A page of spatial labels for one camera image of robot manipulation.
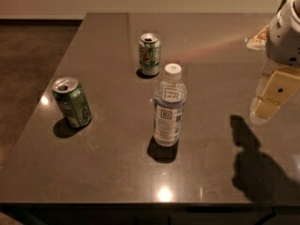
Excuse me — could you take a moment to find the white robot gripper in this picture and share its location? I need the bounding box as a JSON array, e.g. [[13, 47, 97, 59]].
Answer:
[[247, 0, 300, 120]]

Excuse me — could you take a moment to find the clear blue-label plastic water bottle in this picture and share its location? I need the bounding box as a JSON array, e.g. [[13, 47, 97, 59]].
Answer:
[[154, 63, 188, 147]]

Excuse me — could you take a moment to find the white green 7up can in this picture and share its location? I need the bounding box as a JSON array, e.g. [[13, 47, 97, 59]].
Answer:
[[139, 33, 161, 76]]

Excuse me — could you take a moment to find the green soda can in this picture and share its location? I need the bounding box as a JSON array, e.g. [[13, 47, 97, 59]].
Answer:
[[52, 77, 91, 128]]

